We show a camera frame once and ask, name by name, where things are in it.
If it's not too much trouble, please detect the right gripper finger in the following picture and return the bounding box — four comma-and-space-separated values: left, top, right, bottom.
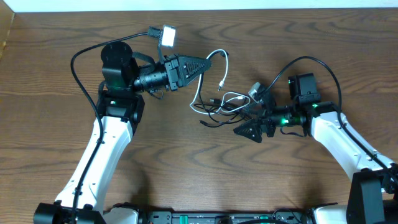
233, 119, 262, 143
241, 101, 267, 116

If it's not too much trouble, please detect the black usb cable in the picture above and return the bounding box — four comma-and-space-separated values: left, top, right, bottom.
197, 51, 259, 129

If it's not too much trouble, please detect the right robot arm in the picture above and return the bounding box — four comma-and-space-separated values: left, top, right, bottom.
234, 73, 397, 223

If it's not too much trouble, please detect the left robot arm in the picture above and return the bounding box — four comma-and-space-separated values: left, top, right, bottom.
33, 40, 211, 223

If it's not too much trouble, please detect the cardboard panel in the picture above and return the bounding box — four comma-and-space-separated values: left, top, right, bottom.
0, 0, 15, 58

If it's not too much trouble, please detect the left camera black cable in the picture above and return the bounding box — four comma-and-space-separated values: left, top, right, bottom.
70, 26, 164, 224

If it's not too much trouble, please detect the camera black cable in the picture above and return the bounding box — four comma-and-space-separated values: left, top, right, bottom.
70, 26, 164, 224
261, 55, 398, 184

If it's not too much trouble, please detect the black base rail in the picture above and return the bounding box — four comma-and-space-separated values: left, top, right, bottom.
105, 203, 315, 224

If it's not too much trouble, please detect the right camera black cable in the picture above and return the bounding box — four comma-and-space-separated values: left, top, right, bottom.
261, 55, 398, 184

